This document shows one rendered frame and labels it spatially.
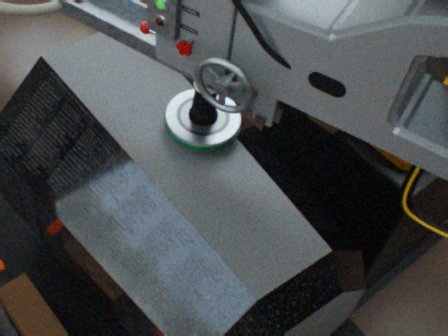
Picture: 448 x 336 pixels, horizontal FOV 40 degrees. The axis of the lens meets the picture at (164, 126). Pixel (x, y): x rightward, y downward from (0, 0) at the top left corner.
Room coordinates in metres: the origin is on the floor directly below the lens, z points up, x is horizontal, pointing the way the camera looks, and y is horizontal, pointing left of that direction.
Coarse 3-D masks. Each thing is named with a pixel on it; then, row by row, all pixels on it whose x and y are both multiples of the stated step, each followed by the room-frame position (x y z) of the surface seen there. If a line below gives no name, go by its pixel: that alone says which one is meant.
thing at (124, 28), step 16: (64, 0) 1.32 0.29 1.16; (80, 0) 1.38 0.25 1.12; (96, 0) 1.39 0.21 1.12; (112, 0) 1.37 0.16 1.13; (128, 0) 1.34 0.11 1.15; (80, 16) 1.29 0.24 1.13; (96, 16) 1.27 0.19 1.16; (112, 16) 1.32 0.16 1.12; (128, 16) 1.33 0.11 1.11; (144, 16) 1.32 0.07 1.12; (112, 32) 1.24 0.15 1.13; (128, 32) 1.21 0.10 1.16; (144, 48) 1.18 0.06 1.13; (240, 96) 1.03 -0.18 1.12; (256, 96) 1.01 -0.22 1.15
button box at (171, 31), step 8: (152, 0) 1.09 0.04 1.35; (168, 0) 1.07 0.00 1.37; (176, 0) 1.06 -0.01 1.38; (152, 8) 1.09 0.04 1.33; (168, 8) 1.07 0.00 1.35; (176, 8) 1.06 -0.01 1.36; (152, 16) 1.09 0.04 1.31; (168, 16) 1.07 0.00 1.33; (176, 16) 1.06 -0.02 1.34; (152, 24) 1.09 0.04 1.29; (168, 24) 1.07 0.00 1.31; (176, 24) 1.06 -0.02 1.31; (160, 32) 1.08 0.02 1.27; (168, 32) 1.07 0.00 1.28; (176, 32) 1.06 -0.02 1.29
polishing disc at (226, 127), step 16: (176, 96) 1.22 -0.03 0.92; (192, 96) 1.22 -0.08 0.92; (176, 112) 1.15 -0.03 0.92; (224, 112) 1.16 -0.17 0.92; (176, 128) 1.09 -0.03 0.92; (192, 128) 1.10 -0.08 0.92; (208, 128) 1.10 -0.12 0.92; (224, 128) 1.10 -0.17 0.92; (192, 144) 1.05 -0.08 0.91; (208, 144) 1.04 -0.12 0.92
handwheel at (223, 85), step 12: (204, 60) 0.98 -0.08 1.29; (216, 60) 0.96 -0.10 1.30; (228, 60) 0.95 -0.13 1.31; (240, 72) 0.93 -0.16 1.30; (204, 84) 0.98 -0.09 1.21; (216, 84) 0.94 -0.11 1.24; (228, 84) 0.94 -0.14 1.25; (240, 84) 0.93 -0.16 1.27; (204, 96) 0.97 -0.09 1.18; (252, 96) 0.91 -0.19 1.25; (216, 108) 0.95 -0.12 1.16; (228, 108) 0.94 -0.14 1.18; (240, 108) 0.92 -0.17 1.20
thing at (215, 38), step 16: (192, 0) 1.05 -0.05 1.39; (208, 0) 1.03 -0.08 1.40; (224, 0) 1.01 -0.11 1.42; (240, 0) 1.02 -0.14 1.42; (192, 16) 1.05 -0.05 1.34; (208, 16) 1.03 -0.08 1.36; (224, 16) 1.01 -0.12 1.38; (208, 32) 1.03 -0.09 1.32; (224, 32) 1.01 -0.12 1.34; (160, 48) 1.10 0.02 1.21; (208, 48) 1.03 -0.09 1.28; (224, 48) 1.01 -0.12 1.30; (176, 64) 1.07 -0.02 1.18; (192, 64) 1.05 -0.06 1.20; (208, 80) 1.02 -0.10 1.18
